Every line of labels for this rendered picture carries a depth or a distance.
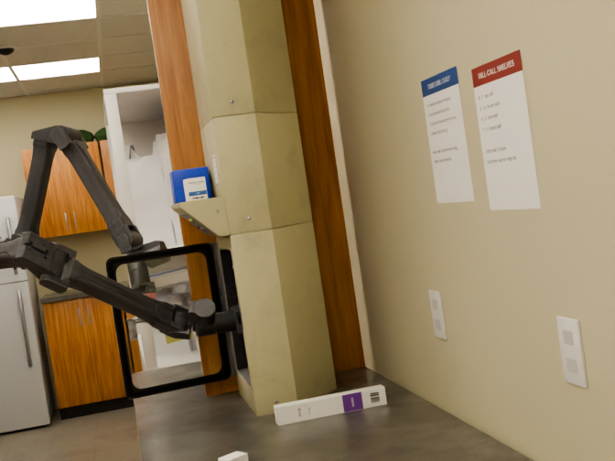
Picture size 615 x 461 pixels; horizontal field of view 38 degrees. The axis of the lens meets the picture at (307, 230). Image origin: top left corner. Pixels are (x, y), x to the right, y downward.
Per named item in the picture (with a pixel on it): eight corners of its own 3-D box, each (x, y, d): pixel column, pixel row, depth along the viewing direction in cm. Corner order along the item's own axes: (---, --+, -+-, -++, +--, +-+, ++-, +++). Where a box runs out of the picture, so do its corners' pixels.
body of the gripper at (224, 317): (237, 305, 248) (210, 310, 247) (242, 308, 238) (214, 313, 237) (240, 328, 248) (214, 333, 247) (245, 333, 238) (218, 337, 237)
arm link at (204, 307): (174, 309, 245) (168, 337, 240) (172, 288, 236) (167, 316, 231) (217, 314, 246) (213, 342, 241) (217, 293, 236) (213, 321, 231)
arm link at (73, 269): (44, 247, 225) (34, 284, 219) (56, 239, 221) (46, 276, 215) (182, 312, 247) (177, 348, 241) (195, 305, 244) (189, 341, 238)
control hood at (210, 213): (215, 233, 259) (210, 199, 258) (230, 235, 227) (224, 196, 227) (175, 240, 256) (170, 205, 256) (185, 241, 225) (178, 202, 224)
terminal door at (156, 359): (231, 378, 259) (211, 241, 257) (126, 401, 249) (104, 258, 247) (231, 378, 259) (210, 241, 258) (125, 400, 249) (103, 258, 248)
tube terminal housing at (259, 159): (321, 378, 266) (284, 120, 263) (350, 398, 234) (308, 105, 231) (239, 393, 260) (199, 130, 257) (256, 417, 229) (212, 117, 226)
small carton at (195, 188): (204, 199, 241) (200, 177, 240) (208, 198, 236) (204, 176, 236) (186, 202, 239) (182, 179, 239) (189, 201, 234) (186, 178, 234)
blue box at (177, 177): (209, 199, 255) (203, 168, 255) (212, 198, 245) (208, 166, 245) (173, 204, 253) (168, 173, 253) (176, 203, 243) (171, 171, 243)
